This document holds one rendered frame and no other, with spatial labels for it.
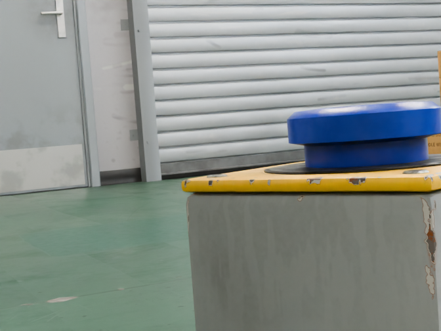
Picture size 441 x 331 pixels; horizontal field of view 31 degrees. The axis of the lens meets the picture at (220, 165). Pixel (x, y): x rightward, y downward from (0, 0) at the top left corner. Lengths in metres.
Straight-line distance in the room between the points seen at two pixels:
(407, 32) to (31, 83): 2.79
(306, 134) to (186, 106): 4.94
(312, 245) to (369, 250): 0.01
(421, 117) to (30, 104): 4.74
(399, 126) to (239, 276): 0.05
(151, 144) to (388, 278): 4.84
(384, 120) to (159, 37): 4.95
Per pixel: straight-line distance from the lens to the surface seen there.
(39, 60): 4.95
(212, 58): 5.23
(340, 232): 0.18
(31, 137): 4.91
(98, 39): 5.06
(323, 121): 0.19
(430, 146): 3.85
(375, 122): 0.19
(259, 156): 5.35
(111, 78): 5.05
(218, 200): 0.20
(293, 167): 0.21
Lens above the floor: 0.33
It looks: 3 degrees down
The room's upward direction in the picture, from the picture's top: 4 degrees counter-clockwise
